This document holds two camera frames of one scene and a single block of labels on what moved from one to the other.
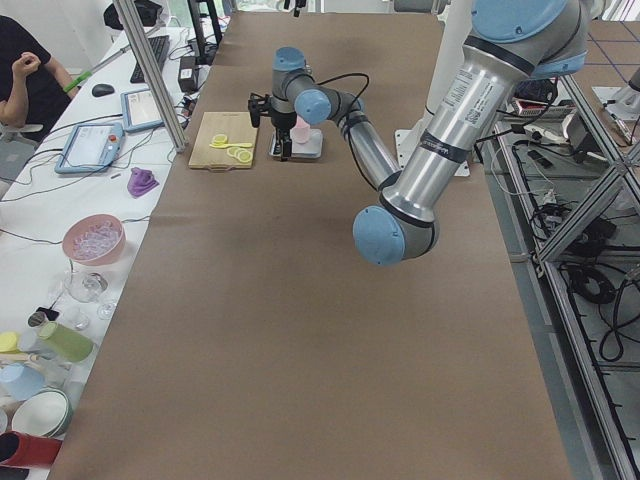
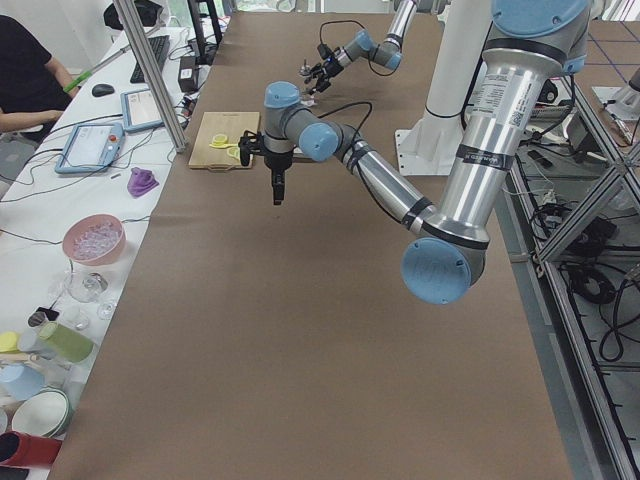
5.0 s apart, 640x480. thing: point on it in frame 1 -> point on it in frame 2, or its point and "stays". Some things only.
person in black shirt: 35,88 stays
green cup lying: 65,343 stays
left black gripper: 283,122 -> 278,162
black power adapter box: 187,74 stays
